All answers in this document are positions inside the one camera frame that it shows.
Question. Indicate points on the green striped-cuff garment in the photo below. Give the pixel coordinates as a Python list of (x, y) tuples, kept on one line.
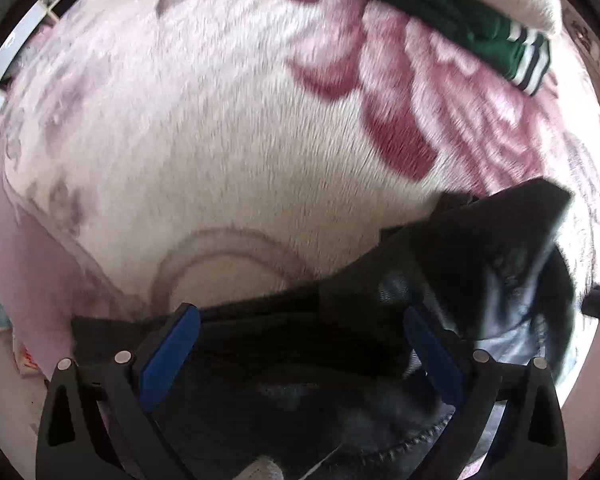
[(430, 5)]

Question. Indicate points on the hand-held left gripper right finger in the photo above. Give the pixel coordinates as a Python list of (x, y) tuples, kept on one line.
[(435, 355)]

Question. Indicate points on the red and white packet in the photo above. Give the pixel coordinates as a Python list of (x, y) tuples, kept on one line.
[(27, 362)]

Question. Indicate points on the black leather jacket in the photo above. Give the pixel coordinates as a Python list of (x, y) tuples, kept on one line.
[(305, 360)]

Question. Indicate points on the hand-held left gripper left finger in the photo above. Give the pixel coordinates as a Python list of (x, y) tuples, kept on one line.
[(167, 360)]

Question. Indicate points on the white wardrobe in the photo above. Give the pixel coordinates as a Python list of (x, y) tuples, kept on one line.
[(30, 25)]

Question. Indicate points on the floral plush blanket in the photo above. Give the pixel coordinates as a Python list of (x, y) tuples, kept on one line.
[(205, 135)]

